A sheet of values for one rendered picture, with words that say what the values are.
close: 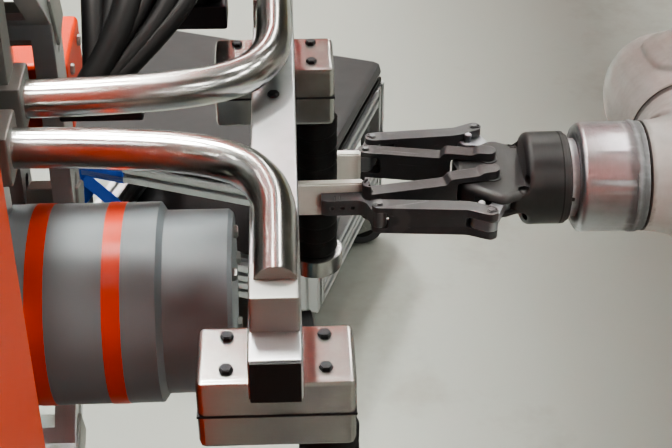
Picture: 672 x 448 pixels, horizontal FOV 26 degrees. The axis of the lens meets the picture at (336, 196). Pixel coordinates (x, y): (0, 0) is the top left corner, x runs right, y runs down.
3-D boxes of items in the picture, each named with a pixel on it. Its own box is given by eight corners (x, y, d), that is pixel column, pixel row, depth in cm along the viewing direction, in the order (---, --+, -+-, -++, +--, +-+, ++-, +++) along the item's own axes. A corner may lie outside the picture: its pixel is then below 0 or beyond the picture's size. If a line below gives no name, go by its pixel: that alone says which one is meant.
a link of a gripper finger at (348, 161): (360, 154, 118) (360, 149, 118) (274, 155, 118) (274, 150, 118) (360, 185, 120) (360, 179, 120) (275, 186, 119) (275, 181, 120)
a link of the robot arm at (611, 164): (620, 189, 124) (550, 190, 124) (632, 98, 119) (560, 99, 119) (642, 254, 117) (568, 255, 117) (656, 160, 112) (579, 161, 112)
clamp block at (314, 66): (217, 93, 115) (214, 34, 112) (332, 91, 115) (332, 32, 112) (216, 128, 111) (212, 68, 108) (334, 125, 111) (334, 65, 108)
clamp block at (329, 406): (202, 389, 87) (197, 321, 84) (352, 385, 88) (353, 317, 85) (198, 450, 83) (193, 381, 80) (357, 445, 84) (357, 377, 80)
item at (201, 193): (388, 232, 250) (392, 60, 231) (324, 367, 222) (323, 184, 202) (158, 189, 261) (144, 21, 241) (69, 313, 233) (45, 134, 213)
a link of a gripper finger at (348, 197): (384, 205, 116) (387, 228, 114) (320, 207, 116) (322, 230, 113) (384, 190, 115) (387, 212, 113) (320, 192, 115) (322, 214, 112)
